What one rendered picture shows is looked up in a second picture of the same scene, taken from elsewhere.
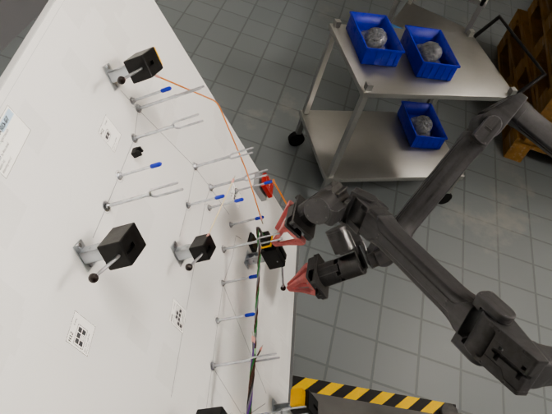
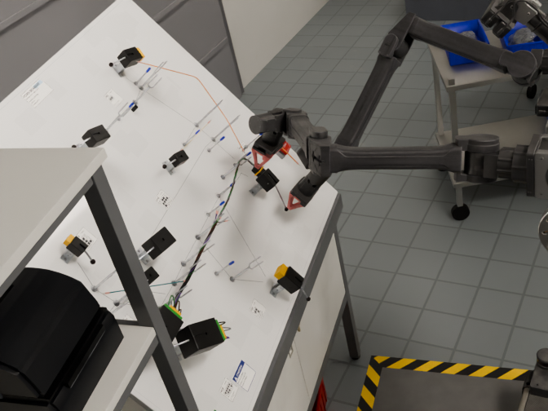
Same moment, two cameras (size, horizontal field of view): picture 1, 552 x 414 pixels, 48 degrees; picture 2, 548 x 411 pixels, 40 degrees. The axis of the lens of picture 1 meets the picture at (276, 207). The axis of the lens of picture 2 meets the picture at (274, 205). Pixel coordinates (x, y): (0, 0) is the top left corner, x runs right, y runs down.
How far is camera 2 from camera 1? 1.43 m
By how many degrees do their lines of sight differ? 30
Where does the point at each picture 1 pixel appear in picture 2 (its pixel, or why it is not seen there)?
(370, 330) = (508, 317)
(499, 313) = (312, 131)
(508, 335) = (312, 141)
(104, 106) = (111, 84)
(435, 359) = not seen: outside the picture
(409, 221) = (349, 129)
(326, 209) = (258, 121)
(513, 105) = (405, 23)
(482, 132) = (383, 48)
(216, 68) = (372, 122)
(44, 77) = (65, 68)
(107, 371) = not seen: hidden behind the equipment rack
